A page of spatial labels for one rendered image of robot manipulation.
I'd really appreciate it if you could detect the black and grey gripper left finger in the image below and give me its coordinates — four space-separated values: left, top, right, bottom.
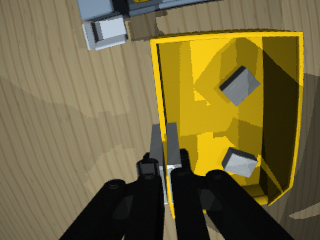
59 124 167 240

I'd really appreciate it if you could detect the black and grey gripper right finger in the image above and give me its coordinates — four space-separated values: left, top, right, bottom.
166 122 294 240

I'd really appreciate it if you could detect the grey metal block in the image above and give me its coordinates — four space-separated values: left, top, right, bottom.
219 65 260 107
221 147 258 178

